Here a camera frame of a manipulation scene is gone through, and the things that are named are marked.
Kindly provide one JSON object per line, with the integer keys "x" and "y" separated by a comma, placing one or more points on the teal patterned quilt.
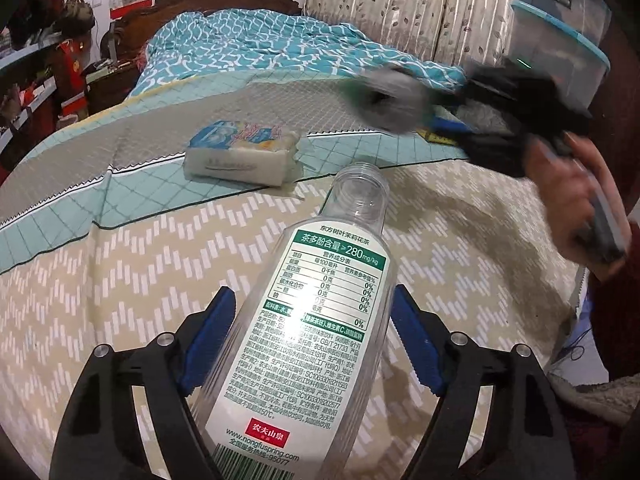
{"x": 237, "y": 40}

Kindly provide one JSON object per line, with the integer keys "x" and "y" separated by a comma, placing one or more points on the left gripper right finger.
{"x": 496, "y": 415}

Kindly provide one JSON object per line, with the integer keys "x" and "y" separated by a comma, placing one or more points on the dark wooden headboard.
{"x": 131, "y": 32}

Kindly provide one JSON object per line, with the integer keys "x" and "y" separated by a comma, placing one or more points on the clear plastic bottle green label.
{"x": 286, "y": 396}

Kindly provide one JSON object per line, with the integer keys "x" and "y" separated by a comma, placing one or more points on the grey metal shelf rack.
{"x": 29, "y": 99}

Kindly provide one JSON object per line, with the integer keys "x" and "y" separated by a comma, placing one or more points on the yellow red flat box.
{"x": 435, "y": 138}

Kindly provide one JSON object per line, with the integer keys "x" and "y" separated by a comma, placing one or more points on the crushed green soda can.
{"x": 389, "y": 98}

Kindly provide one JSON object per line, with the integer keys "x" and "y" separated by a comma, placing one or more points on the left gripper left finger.
{"x": 99, "y": 437}

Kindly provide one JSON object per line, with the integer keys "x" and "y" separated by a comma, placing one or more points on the white tissue pack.
{"x": 243, "y": 152}

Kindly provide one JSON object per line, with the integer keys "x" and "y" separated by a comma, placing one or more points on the person right hand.
{"x": 565, "y": 187}

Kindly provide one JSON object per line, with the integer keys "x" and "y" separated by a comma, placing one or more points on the teal grey bed sheet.
{"x": 184, "y": 144}

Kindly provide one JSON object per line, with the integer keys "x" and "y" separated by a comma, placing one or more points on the beige leaf pattern curtain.
{"x": 453, "y": 32}

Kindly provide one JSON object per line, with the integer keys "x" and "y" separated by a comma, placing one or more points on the middle clear storage box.
{"x": 545, "y": 44}

